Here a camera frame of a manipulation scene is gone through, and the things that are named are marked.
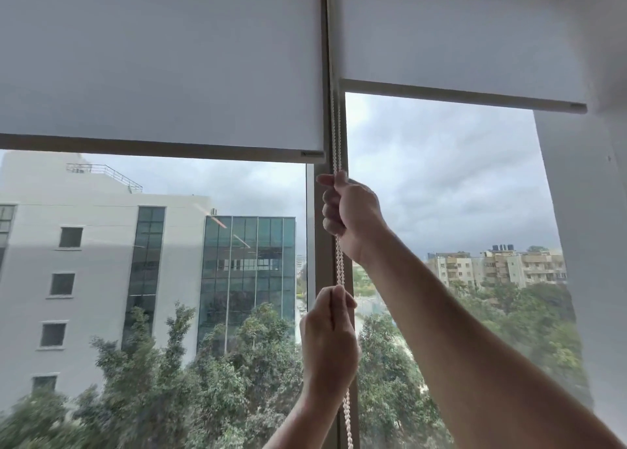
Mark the person's right hand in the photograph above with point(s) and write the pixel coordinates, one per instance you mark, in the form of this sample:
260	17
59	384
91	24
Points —
357	213

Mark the white multistorey building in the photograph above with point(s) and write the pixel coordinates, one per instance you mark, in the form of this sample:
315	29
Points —
98	267

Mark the person's left thumb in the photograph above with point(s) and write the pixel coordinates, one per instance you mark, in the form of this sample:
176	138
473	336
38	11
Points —
347	302

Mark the glass facade building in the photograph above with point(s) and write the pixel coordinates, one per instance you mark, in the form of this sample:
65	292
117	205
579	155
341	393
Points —
250	277

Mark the person's right thumb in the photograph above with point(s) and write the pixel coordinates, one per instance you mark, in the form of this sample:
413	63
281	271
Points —
334	179

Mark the wide white roller blind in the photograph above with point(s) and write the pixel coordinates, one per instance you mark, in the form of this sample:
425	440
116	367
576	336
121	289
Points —
161	57

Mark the beige window frame mullion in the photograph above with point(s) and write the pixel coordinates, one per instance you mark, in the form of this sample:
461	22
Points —
321	262

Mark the person's left hand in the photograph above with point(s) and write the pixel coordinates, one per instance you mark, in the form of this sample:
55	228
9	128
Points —
326	346

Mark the narrow white roller blind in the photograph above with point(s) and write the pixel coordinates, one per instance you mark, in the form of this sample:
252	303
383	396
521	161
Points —
455	32

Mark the person's left forearm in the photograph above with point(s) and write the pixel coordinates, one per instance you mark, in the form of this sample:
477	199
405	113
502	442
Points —
306	426

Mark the person's right forearm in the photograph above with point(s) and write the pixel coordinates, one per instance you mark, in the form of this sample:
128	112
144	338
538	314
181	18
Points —
480	360

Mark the distant beige apartment buildings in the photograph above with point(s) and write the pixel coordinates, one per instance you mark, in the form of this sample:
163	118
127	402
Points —
499	267

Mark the green trees outside window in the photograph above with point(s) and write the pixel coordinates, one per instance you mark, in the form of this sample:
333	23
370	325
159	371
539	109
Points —
161	395

